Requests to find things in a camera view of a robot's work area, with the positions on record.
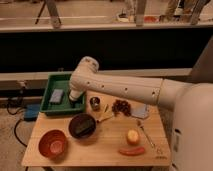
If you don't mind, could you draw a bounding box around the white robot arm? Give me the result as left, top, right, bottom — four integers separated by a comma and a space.
69, 56, 213, 171

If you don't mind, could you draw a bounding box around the grey folded cloth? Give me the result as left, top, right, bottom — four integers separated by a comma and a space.
131, 105, 149, 119

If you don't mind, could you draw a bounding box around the green plastic tray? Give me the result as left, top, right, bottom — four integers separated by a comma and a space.
40, 74, 86, 116

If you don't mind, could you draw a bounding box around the blue sponge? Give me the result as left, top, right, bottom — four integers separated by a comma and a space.
49, 89, 64, 104

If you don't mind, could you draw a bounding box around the red bowl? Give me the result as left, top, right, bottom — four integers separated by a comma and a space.
38, 130, 67, 159

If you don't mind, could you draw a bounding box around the black cable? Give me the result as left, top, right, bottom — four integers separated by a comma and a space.
6, 97, 28, 148

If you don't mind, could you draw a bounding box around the small metal cup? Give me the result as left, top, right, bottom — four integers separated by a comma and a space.
90, 97, 100, 111

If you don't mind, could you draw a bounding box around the dark purple bowl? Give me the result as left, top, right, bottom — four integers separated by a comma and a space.
68, 114, 96, 139

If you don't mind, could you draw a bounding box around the yellow banana peel piece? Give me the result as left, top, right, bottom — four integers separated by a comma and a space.
96, 104, 114, 123

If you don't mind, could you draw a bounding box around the orange carrot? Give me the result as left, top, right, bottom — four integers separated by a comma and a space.
118, 147, 145, 156

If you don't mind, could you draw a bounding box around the white and blue cup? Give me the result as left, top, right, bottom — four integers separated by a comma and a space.
69, 90, 83, 101

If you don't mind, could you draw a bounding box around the yellow apple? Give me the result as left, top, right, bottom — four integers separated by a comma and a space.
126, 129, 140, 145

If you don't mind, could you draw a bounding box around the blue power box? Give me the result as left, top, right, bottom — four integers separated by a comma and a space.
24, 104, 40, 121

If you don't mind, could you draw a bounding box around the bunch of dark grapes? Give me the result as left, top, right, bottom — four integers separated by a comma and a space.
112, 100, 131, 116

